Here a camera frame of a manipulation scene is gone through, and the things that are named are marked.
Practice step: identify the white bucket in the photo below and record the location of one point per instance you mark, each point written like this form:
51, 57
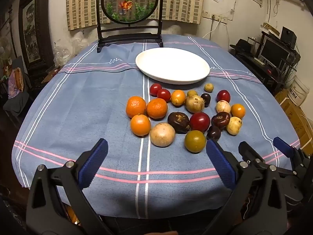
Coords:
299, 91

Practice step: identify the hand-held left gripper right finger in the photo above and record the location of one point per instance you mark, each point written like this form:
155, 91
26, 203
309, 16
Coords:
220, 166

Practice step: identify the dark purple plum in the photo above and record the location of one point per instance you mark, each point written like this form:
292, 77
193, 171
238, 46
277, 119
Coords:
206, 99
214, 132

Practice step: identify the computer monitor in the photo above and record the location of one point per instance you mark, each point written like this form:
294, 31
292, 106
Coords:
273, 51

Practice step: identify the large beige asian pear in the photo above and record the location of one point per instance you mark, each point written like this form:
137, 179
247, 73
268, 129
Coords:
162, 134

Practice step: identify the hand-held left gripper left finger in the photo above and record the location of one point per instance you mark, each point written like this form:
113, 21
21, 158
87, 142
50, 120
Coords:
94, 162

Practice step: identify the black hat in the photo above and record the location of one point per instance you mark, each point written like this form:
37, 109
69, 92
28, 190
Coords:
242, 45

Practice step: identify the white power strip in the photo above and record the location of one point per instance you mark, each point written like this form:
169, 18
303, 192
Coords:
220, 19

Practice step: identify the small tan longan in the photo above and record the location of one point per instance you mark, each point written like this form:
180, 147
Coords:
208, 87

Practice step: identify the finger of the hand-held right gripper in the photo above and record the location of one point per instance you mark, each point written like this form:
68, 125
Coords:
249, 151
283, 146

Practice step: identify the olive green plum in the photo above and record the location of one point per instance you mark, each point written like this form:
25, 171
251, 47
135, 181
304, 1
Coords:
195, 141

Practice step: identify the black television stand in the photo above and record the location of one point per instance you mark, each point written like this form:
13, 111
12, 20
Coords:
259, 71

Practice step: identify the red plum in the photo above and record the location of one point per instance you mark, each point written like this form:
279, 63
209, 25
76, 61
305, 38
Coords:
199, 122
223, 96

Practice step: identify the round embroidered goldfish screen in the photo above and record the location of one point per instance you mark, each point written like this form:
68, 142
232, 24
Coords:
127, 6

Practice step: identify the white wall socket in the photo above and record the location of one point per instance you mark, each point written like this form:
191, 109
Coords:
207, 14

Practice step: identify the orange mandarin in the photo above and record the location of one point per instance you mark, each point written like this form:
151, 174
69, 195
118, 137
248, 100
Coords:
157, 108
136, 106
140, 124

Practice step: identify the pink orange bag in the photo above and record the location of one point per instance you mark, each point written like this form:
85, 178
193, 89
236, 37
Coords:
16, 83

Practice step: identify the reddish-brown water chestnut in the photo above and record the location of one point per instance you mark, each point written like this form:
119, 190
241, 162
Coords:
220, 120

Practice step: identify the pale asian pear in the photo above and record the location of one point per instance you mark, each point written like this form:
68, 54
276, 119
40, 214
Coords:
223, 107
234, 125

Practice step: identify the red cherry tomato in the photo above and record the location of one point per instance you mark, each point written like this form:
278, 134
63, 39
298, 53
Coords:
163, 95
155, 89

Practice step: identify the blue striped tablecloth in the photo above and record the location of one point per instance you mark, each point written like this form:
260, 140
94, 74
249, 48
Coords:
97, 102

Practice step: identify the cardboard box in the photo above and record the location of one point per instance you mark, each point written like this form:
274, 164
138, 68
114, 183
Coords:
298, 120

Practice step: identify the white oval plate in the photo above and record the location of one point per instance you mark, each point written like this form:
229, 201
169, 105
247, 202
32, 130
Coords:
171, 63

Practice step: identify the black speaker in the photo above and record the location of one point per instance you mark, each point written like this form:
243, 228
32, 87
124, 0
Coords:
288, 36

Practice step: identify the dark brown water chestnut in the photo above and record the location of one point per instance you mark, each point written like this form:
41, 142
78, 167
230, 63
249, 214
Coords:
178, 122

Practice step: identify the white keyboard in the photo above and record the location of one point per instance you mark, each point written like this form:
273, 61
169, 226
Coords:
259, 61

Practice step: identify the beige striped curtain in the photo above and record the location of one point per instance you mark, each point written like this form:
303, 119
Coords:
80, 5

